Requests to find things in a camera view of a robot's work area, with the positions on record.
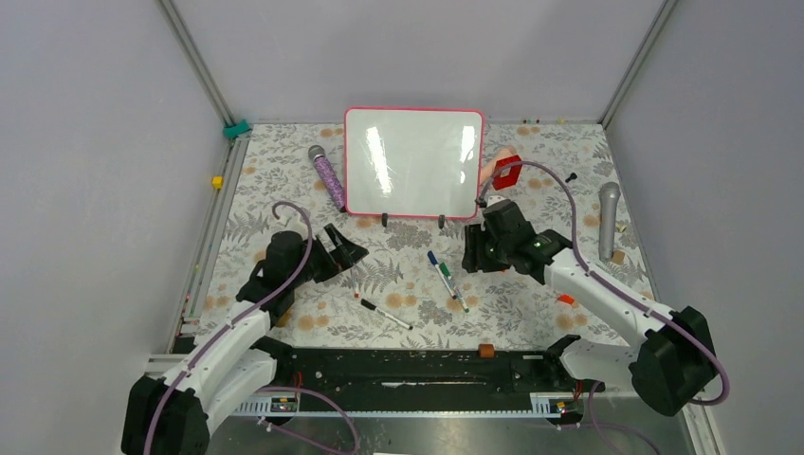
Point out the pink framed whiteboard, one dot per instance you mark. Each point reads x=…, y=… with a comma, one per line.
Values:
x=412, y=162

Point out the small wooden cube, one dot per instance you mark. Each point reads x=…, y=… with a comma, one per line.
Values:
x=618, y=257

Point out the black capped marker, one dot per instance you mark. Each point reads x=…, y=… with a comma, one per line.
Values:
x=384, y=314

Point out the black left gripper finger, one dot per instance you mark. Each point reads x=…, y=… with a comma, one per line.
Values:
x=327, y=260
x=345, y=253

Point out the purple glitter toy microphone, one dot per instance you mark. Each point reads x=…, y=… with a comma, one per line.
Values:
x=328, y=176

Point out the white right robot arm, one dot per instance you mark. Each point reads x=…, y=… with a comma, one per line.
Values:
x=668, y=356

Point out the blue capped marker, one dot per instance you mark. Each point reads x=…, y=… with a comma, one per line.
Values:
x=442, y=276

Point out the red hollow block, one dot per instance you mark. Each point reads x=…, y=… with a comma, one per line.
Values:
x=506, y=172

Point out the teal corner clamp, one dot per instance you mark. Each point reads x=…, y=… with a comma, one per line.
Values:
x=234, y=130

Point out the silver toy microphone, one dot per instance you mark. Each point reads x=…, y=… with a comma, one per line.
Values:
x=608, y=195

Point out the pink peach object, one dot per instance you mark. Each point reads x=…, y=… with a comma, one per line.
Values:
x=504, y=156

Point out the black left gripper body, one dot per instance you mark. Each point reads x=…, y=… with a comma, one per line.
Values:
x=317, y=265

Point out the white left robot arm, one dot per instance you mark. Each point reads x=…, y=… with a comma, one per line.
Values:
x=178, y=412

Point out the floral patterned mat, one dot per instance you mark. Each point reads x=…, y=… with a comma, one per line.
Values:
x=506, y=309

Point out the yellow small cube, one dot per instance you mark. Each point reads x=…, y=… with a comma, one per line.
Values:
x=217, y=182

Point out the orange small block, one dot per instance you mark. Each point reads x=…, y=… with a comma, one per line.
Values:
x=567, y=299

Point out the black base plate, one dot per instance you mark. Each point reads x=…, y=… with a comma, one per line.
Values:
x=366, y=376

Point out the white slotted cable duct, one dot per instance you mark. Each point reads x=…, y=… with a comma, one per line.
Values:
x=529, y=405

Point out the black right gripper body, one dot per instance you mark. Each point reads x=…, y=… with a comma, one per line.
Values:
x=484, y=252

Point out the green capped marker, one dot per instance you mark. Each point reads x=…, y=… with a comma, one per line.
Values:
x=453, y=286

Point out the brown small cube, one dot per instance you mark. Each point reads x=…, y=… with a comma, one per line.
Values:
x=486, y=350

